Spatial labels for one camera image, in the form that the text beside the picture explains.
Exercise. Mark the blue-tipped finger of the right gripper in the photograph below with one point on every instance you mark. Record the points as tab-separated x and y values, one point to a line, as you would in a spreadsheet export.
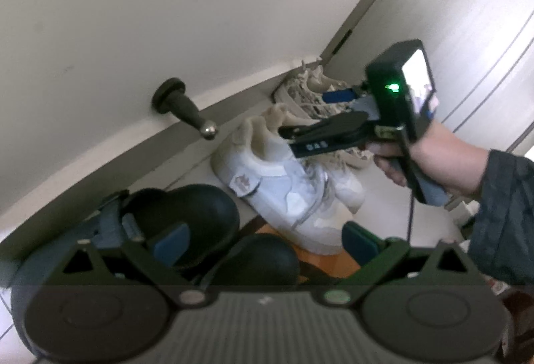
346	95

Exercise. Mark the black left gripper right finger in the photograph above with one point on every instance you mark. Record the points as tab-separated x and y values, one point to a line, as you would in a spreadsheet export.
393	264

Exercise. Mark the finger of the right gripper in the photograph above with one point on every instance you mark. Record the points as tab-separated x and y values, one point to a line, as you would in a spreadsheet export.
344	126

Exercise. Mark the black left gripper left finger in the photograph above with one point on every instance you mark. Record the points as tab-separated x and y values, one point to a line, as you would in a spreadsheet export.
119	254

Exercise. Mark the dark navy clog shoe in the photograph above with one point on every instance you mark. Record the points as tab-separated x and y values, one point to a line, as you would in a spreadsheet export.
211	215

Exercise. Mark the white leather sneaker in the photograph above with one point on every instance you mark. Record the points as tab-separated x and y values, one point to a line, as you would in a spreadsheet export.
308	201

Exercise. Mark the dark blue sleeve forearm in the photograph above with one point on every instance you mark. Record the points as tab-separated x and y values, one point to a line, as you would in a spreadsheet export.
502	241

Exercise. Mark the person's right hand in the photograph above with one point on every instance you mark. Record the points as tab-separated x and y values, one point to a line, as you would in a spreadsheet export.
456	165

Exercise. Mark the grey patterned knit sneaker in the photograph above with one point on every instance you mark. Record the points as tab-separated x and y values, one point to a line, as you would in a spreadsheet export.
300	95

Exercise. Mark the orange round floor mat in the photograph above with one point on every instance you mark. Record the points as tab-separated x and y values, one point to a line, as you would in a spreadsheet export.
325	269

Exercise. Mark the grey door with hinge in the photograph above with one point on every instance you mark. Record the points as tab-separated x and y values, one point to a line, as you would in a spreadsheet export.
480	53

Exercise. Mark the black metal door stopper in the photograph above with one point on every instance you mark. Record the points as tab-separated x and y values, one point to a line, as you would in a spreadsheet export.
171	98

